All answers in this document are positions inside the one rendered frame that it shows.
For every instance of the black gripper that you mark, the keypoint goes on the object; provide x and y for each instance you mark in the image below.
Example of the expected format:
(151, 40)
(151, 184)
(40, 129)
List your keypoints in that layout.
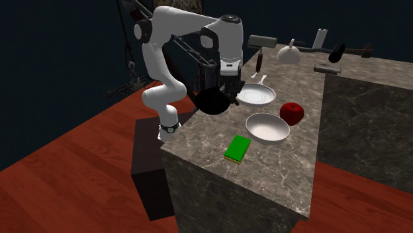
(233, 85)

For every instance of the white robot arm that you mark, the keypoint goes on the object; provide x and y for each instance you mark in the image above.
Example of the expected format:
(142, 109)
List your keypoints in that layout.
(161, 74)

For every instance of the white frying pan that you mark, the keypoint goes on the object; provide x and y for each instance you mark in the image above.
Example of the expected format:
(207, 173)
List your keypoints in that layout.
(256, 96)

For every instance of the black round bowl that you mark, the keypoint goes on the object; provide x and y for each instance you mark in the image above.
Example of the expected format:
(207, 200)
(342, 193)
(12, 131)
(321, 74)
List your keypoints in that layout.
(212, 102)

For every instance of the white bowl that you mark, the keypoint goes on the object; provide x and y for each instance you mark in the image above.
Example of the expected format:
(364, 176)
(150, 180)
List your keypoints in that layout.
(267, 129)

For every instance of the green and yellow sponge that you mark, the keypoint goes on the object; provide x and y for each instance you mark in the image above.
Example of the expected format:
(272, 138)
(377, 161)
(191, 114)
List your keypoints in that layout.
(238, 147)

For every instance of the white domed lid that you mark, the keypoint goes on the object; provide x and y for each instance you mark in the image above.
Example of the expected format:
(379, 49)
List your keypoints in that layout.
(288, 55)

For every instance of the red apple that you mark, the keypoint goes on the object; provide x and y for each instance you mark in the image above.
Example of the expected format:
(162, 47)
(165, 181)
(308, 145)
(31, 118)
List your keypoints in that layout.
(292, 113)

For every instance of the grey flat block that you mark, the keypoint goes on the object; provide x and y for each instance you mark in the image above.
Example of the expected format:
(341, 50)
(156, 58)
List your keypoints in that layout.
(327, 68)

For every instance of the white cylinder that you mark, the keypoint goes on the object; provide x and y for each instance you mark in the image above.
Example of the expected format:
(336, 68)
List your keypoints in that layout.
(319, 38)

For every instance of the black oval object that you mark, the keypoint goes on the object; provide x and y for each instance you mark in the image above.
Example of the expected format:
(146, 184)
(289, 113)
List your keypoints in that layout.
(336, 53)

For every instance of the dark long bar tool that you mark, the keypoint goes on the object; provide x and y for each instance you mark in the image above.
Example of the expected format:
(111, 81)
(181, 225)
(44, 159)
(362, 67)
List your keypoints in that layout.
(355, 50)

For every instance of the dark robot stand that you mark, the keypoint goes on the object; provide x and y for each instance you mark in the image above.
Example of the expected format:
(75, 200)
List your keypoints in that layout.
(146, 180)

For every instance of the wall picture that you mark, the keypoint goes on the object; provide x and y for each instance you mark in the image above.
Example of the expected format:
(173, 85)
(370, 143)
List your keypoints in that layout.
(180, 4)

